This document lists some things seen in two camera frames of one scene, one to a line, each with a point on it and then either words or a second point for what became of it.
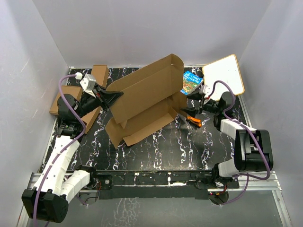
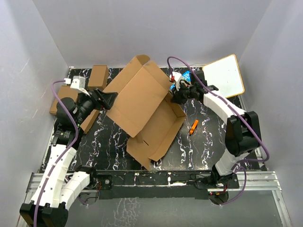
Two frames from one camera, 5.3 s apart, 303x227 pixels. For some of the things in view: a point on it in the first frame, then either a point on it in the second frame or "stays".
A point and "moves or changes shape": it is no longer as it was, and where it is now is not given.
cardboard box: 152,97 moves or changes shape
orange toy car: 197,121 -> 193,126
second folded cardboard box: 75,91 stays
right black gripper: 192,112 -> 177,97
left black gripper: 108,97 stays
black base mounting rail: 157,184 stays
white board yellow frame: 226,69 stays
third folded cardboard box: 100,74 stays
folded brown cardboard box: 90,117 stays
